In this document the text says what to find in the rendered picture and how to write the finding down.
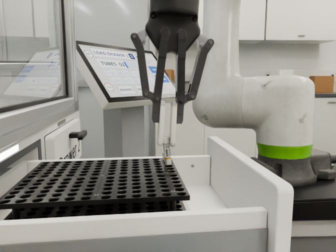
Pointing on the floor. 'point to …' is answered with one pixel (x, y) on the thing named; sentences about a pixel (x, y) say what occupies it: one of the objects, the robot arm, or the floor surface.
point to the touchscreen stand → (124, 132)
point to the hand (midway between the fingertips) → (167, 123)
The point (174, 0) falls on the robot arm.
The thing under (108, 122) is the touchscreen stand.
